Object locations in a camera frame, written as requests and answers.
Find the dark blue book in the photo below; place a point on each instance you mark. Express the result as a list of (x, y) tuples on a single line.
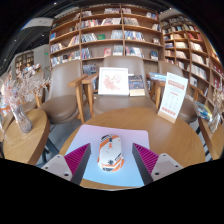
[(136, 86)]

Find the white sign in wooden base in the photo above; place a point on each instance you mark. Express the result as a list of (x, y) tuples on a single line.
[(173, 96)]

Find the small distant wooden bookshelf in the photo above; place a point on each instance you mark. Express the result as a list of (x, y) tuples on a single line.
[(25, 60)]

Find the curved wooden bookshelf unit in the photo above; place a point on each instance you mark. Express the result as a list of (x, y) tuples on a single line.
[(190, 46)]

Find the pink blue gradient mouse pad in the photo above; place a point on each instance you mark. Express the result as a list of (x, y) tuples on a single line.
[(86, 135)]

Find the white framed pink floral picture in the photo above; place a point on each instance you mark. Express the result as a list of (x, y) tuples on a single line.
[(113, 81)]

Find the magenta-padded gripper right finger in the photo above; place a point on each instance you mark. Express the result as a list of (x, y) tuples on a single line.
[(165, 165)]

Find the wide wooden bookshelf unit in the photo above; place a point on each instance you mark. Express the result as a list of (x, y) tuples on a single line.
[(100, 33)]

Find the white orange black computer mouse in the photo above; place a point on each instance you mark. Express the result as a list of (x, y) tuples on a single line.
[(110, 153)]

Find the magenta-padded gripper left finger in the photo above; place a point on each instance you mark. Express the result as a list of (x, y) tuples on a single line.
[(58, 165)]

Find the stack of light blue books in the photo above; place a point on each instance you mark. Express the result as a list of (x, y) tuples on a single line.
[(158, 77)]

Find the round wooden side table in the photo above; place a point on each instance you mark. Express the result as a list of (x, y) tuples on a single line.
[(213, 143), (26, 146)]

